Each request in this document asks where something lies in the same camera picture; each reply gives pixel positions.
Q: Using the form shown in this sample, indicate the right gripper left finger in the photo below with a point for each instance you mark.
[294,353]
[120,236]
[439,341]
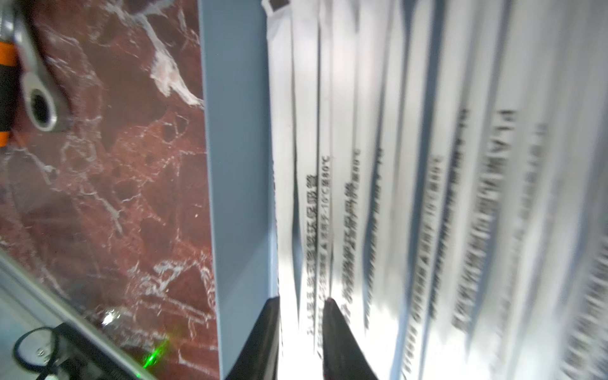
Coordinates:
[259,356]

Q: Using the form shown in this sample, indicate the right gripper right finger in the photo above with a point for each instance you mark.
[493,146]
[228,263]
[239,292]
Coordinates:
[342,356]

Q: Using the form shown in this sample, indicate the blue plastic storage tray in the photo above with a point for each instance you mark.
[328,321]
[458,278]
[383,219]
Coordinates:
[507,269]

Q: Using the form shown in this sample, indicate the white straw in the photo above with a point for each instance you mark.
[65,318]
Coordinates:
[305,38]
[353,31]
[281,92]
[405,85]

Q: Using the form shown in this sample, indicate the aluminium front rail frame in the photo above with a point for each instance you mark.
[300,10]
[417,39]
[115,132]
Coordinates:
[43,338]

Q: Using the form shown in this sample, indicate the orange handled pliers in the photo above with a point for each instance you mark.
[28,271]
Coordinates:
[9,89]

